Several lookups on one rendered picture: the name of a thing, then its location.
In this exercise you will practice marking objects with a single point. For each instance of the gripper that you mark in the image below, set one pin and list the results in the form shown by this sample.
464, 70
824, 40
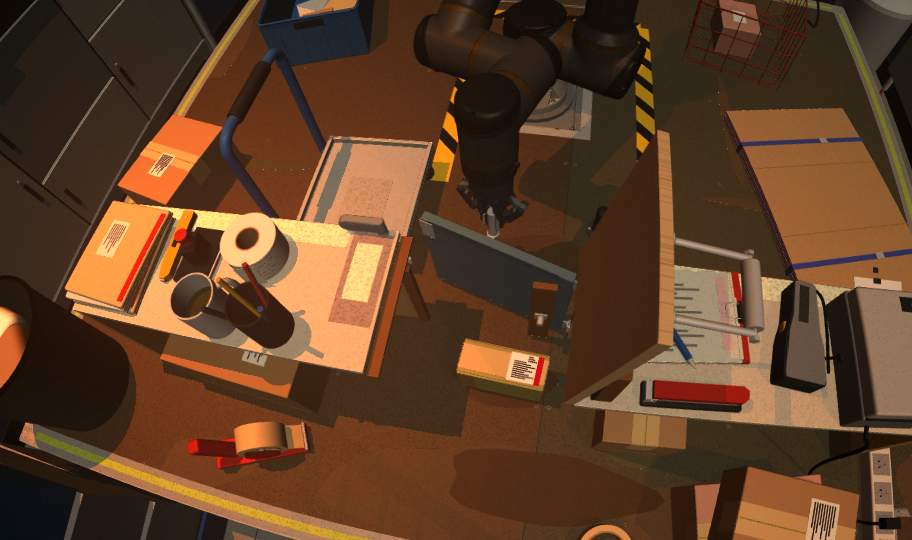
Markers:
490, 191

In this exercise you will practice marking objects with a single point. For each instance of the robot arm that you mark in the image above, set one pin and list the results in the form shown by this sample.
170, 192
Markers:
501, 82

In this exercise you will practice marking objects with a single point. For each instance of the blue-grey gate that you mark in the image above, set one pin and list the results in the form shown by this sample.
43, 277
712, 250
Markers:
493, 274

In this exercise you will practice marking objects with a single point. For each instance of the grey trolley tray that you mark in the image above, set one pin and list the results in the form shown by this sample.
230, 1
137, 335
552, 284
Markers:
373, 180

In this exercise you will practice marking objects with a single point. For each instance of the brown wooden counter flap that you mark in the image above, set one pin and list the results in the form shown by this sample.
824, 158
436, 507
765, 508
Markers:
621, 285

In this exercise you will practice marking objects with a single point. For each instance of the pink counter mat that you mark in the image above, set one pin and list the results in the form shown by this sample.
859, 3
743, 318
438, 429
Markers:
362, 281

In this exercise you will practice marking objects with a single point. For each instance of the yellow parcel box with label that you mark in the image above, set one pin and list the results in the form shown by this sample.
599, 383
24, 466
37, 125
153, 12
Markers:
493, 364

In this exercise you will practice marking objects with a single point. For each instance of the speckled cream counter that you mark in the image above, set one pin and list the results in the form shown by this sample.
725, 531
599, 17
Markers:
756, 405
321, 322

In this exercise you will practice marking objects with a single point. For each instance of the small brown cardboard box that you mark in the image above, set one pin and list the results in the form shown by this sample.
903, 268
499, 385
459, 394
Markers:
640, 431

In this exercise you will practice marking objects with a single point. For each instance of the brown box with label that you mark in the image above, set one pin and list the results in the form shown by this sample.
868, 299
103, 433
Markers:
735, 26

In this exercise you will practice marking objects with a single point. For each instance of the orange box with label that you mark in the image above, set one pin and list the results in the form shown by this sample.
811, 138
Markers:
223, 371

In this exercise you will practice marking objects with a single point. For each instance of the orange box cutter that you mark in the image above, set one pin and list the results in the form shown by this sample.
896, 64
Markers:
172, 255

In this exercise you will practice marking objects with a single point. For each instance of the orange parcel with label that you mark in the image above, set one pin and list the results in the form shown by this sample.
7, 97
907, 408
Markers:
175, 154

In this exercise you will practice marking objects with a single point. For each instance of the plain brown cardboard box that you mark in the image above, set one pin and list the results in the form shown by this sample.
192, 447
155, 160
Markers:
694, 514

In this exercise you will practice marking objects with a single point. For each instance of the large cardboard box with label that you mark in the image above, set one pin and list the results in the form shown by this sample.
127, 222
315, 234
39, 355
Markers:
771, 506

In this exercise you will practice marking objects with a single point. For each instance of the grey printer box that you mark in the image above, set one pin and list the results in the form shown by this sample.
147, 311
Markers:
887, 352

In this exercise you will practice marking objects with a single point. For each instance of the blue plastic crate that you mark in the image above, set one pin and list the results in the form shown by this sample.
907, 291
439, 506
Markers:
351, 37

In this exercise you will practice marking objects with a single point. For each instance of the white tape roll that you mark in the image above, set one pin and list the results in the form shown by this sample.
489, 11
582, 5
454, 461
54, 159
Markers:
265, 251

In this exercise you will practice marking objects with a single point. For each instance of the blue pen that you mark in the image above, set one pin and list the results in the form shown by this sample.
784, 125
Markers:
684, 349

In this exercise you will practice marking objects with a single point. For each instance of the clipboard with red clip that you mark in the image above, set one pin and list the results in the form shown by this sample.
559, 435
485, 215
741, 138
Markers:
707, 315

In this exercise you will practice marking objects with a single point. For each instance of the red pencil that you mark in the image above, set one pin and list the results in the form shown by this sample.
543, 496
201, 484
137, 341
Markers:
253, 285

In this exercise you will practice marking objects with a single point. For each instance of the dark pencil cup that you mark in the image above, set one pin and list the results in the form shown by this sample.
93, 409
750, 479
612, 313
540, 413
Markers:
265, 326

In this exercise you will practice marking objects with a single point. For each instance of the yellow pencil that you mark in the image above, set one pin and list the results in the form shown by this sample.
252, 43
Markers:
238, 296

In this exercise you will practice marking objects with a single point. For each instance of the red stapler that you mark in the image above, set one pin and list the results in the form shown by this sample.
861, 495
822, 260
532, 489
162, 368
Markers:
700, 394

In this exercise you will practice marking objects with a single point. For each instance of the grey cup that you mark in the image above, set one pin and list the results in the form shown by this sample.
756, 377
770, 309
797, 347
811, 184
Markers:
193, 304

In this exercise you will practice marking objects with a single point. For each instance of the red tape dispenser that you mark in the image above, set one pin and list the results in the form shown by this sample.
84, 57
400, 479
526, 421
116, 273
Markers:
265, 442

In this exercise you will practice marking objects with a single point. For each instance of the grey handheld scanner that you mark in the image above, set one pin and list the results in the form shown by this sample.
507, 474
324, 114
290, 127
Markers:
797, 337

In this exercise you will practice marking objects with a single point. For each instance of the tan tape roll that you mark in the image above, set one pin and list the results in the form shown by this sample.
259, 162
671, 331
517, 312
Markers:
606, 532

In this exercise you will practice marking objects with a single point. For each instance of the flat cardboard stack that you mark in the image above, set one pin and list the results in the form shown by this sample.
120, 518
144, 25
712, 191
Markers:
831, 195

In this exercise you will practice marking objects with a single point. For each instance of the orange folder stack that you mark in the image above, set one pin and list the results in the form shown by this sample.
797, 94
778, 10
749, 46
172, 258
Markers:
111, 255

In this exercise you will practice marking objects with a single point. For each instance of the grey round bin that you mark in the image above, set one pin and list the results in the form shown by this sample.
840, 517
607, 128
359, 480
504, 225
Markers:
880, 30

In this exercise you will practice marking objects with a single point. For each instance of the dark cabinet unit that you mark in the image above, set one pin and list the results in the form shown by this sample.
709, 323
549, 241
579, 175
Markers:
58, 112

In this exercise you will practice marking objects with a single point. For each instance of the dark round lamp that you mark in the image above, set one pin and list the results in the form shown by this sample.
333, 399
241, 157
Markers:
58, 360

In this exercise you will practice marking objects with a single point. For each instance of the white power strip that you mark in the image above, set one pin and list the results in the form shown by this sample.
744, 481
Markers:
883, 487

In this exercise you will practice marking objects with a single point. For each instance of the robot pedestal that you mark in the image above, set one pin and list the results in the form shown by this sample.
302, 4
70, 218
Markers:
565, 112

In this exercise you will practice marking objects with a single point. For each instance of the blue trolley frame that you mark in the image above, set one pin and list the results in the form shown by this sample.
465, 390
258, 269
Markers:
235, 150

